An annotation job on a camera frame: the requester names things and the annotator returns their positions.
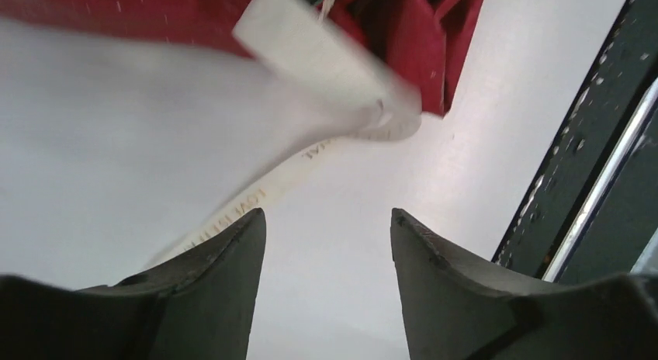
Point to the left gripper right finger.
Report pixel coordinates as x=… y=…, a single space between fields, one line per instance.
x=457 y=305

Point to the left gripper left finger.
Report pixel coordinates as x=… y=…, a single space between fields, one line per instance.
x=197 y=305

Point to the red wrapping paper sheet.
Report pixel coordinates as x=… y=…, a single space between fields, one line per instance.
x=423 y=41

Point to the cream ribbon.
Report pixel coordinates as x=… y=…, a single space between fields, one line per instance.
x=296 y=41

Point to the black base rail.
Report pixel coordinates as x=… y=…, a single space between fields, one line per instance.
x=591 y=210

